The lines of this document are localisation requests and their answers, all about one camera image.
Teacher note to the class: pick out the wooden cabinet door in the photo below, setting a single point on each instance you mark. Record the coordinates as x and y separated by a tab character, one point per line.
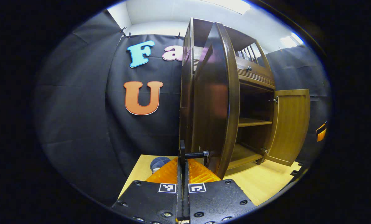
213	109
291	124

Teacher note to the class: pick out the wooden cabinet drawer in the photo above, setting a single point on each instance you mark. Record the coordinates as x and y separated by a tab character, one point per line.
260	77

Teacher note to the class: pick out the penguin plush toy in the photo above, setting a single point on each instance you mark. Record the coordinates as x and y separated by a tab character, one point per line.
159	162

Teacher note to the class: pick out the wooden inner cabinet shelf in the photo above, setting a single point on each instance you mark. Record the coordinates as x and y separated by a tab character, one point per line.
253	122

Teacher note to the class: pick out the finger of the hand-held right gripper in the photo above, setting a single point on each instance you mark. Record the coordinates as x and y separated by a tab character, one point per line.
321	133

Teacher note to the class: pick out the large ceiling light panel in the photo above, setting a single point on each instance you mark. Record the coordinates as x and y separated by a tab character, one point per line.
232	4

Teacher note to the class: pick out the wooden double-door shoe cabinet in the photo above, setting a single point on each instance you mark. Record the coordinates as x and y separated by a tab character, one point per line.
186	93

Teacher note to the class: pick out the black backdrop cloth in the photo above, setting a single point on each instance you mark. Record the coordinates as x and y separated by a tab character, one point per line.
79	124

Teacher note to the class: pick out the black round drawer knob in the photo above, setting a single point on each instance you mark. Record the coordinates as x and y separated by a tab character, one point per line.
249	68

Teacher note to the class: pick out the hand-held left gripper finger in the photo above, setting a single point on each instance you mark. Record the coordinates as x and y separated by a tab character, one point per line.
186	193
179	193

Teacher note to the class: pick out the small ceiling light panel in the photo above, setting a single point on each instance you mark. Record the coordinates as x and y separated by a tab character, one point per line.
292	39

